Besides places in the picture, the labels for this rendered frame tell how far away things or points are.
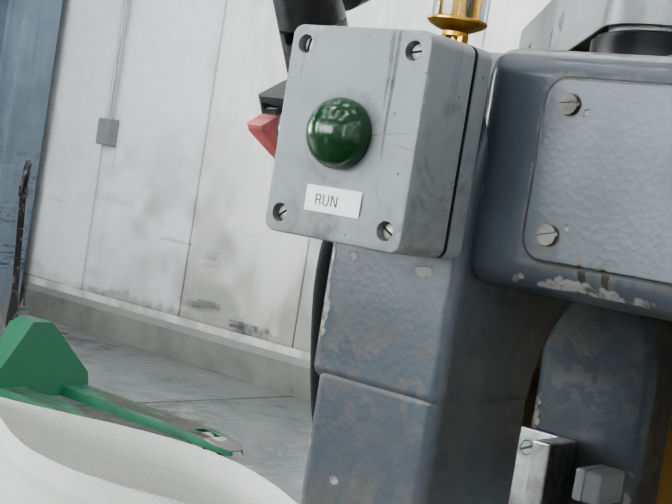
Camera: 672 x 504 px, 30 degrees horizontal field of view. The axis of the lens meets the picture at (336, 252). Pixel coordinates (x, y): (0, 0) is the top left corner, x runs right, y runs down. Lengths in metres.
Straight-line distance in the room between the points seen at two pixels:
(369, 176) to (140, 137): 8.07
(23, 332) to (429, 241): 5.73
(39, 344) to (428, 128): 5.77
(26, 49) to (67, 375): 3.37
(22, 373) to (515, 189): 5.69
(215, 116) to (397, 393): 7.54
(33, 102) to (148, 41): 1.03
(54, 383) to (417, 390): 5.77
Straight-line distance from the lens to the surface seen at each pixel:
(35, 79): 9.16
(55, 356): 6.30
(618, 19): 0.66
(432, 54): 0.50
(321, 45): 0.54
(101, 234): 8.78
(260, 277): 7.67
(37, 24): 9.16
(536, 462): 0.72
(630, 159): 0.51
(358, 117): 0.51
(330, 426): 0.58
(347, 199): 0.52
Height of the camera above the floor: 1.26
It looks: 3 degrees down
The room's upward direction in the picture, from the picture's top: 9 degrees clockwise
